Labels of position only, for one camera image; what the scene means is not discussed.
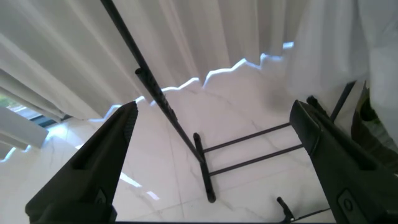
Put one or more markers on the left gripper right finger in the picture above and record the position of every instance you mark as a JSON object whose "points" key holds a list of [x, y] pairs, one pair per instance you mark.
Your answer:
{"points": [[357, 186]]}

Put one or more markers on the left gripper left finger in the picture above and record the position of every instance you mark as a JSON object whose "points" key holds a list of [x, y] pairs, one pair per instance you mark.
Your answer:
{"points": [[87, 174]]}

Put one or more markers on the green garment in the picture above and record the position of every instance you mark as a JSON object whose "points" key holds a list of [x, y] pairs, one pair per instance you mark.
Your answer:
{"points": [[370, 140]]}

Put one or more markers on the pale grey shorts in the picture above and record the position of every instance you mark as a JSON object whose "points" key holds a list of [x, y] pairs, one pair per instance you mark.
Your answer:
{"points": [[326, 46]]}

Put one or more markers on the black clothes rack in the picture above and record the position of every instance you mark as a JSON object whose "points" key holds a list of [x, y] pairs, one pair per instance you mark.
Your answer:
{"points": [[149, 81]]}

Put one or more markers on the white curtain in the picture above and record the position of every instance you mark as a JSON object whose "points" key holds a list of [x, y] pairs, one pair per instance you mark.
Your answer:
{"points": [[18, 133], [186, 31]]}

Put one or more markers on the window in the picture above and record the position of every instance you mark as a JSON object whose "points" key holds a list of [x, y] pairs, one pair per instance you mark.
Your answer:
{"points": [[28, 113]]}

